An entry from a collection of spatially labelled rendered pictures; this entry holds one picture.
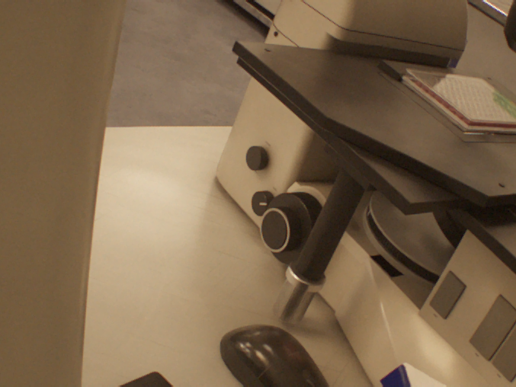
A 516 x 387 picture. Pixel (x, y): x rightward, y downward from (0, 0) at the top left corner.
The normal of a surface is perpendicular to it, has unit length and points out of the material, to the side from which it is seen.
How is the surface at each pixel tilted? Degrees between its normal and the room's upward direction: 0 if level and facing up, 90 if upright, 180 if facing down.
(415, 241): 0
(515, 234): 0
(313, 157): 86
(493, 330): 90
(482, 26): 90
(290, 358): 11
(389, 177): 0
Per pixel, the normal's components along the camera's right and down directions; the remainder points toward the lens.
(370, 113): 0.34, -0.81
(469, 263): -0.76, 0.05
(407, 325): -0.36, -0.51
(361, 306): -0.90, -0.14
